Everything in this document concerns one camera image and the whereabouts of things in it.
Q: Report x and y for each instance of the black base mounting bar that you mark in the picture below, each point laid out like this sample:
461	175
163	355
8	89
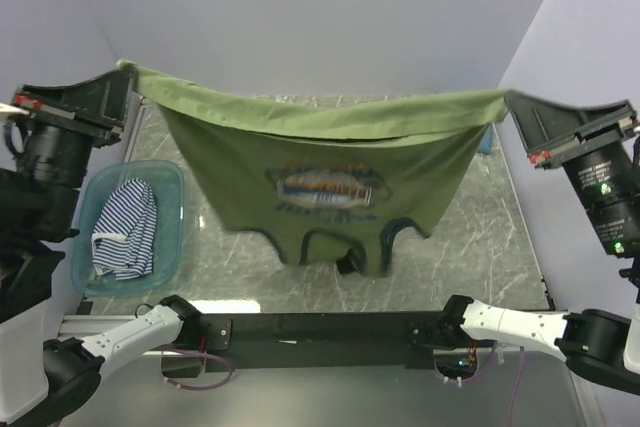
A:
310	354

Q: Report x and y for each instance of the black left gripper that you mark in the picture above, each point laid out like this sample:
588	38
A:
98	106

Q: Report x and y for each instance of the olive green tank top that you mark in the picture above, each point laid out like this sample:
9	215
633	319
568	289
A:
324	184

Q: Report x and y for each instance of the translucent teal laundry basket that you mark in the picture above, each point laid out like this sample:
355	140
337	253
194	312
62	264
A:
167	182

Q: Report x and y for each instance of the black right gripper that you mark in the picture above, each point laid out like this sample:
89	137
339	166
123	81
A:
548	128

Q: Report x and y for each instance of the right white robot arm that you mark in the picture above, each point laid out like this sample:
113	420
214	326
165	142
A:
598	346

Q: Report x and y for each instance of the aluminium frame rail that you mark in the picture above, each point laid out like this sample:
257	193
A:
531	330

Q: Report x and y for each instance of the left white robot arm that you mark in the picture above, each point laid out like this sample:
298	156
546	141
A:
44	379

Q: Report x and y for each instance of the blue white striped tank top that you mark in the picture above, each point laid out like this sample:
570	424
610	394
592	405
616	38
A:
123	237

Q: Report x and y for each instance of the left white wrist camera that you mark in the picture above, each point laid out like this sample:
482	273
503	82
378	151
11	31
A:
7	111

